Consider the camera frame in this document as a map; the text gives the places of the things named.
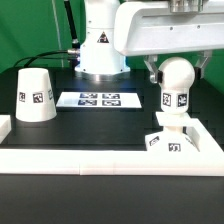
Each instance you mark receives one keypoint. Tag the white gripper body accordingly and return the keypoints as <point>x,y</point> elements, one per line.
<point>150,28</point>

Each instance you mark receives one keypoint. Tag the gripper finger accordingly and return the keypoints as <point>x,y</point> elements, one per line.
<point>155,73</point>
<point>204,58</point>

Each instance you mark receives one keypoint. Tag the white lamp bulb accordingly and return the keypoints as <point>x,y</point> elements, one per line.
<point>178,76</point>

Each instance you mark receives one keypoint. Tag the white lamp base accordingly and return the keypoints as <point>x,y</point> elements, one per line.
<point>171,138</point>

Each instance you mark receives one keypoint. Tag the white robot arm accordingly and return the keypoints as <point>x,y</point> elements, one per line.
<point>99,60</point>

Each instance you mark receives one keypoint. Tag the white lamp shade cone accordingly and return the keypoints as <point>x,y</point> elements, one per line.
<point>35,100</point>

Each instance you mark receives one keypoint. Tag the white marker sheet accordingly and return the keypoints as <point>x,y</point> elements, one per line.
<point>98,100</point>

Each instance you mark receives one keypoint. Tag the white U-shaped frame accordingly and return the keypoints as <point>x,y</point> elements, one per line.
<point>209,161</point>

